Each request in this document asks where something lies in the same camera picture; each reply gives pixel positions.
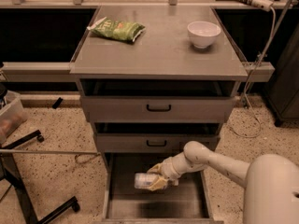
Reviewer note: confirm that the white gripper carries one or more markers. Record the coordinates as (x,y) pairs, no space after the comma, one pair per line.
(167,168)

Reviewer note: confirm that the clear plastic water bottle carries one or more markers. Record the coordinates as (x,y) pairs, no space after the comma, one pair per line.
(146,181)

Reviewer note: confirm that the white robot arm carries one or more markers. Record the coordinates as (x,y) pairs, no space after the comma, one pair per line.
(270,182)

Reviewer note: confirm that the grey bottom drawer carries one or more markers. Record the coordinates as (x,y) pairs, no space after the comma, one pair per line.
(186,203)

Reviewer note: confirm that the grey drawer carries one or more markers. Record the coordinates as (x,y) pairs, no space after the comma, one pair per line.
(132,137)
(186,203)
(153,100)

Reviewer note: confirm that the grey middle drawer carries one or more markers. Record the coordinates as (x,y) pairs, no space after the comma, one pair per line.
(132,137)

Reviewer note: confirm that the grey top drawer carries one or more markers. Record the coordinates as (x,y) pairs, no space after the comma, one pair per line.
(153,100)

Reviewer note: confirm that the grey drawer cabinet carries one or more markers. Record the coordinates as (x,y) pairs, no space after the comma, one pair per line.
(162,52)

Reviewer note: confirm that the white ceramic bowl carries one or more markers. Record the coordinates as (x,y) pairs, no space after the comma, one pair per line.
(202,34)

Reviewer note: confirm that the green chip bag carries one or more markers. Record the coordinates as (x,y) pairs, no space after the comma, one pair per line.
(124,31)

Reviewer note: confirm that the dark side cabinet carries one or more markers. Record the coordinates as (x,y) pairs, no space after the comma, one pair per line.
(282,90)

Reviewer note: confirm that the black rolling stand base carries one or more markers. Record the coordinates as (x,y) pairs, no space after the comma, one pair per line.
(10,172)

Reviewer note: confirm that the clear plastic storage bin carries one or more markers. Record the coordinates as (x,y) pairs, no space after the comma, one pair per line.
(12,115)

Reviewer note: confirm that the metal horizontal rod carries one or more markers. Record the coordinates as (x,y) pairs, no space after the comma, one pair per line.
(13,151)

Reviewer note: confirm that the black middle drawer handle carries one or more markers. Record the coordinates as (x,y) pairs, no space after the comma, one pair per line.
(156,143)

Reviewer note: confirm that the black drawer handle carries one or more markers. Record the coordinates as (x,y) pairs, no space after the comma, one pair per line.
(156,143)
(158,108)

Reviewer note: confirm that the black top drawer handle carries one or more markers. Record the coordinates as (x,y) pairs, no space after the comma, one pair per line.
(158,108)

